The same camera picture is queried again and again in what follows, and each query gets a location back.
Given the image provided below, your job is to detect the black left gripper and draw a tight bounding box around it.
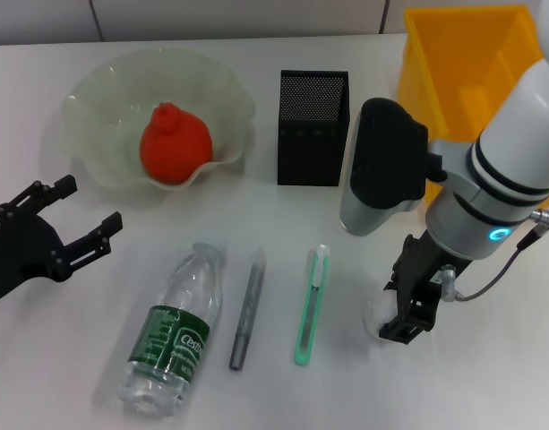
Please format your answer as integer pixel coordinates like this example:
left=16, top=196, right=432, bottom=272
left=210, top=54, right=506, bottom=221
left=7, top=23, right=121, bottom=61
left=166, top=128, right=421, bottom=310
left=0, top=175, right=124, bottom=308

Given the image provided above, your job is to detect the green utility knife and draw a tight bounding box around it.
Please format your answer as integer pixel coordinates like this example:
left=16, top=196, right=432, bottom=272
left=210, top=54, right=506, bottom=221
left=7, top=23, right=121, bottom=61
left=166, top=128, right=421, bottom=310
left=294, top=244, right=331, bottom=366

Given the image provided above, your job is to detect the grey pen with clear cap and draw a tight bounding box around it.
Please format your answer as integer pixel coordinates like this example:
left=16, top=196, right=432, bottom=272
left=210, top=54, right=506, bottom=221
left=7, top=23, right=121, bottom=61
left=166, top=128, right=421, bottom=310
left=228, top=246, right=267, bottom=372

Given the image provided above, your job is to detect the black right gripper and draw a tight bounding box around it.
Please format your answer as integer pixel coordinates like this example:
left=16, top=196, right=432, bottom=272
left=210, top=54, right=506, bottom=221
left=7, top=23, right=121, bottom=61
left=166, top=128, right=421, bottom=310
left=379, top=232, right=463, bottom=346

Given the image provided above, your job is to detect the grey right arm cable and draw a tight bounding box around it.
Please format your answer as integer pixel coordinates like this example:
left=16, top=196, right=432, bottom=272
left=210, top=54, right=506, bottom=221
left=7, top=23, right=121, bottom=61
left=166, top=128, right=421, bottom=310
left=439, top=208, right=549, bottom=302

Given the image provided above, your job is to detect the yellow plastic storage bin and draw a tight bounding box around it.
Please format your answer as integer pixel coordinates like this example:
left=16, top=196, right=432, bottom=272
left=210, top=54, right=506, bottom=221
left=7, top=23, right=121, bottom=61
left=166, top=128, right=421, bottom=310
left=397, top=4, right=549, bottom=211

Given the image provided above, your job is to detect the black mesh pen holder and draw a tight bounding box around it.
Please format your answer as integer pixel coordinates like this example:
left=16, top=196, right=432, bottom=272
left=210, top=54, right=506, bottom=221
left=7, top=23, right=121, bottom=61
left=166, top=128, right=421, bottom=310
left=277, top=69, right=350, bottom=187

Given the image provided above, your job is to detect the red-orange fruit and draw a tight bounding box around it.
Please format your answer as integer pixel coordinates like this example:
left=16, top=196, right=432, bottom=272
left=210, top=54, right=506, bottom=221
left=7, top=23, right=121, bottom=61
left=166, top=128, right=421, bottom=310
left=139, top=101, right=214, bottom=185

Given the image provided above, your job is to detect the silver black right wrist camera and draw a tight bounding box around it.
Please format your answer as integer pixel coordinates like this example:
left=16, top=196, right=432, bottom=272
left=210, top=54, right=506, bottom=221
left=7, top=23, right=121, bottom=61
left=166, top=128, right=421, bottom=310
left=339, top=97, right=448, bottom=237

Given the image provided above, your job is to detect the translucent wavy glass fruit plate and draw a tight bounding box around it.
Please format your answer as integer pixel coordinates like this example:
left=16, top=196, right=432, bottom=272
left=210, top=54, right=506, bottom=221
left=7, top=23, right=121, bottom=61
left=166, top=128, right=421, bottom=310
left=61, top=47, right=256, bottom=193

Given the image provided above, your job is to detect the clear water bottle green label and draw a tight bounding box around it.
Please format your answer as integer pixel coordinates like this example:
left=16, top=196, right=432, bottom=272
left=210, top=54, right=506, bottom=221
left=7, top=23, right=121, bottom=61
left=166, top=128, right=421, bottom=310
left=117, top=228, right=229, bottom=417

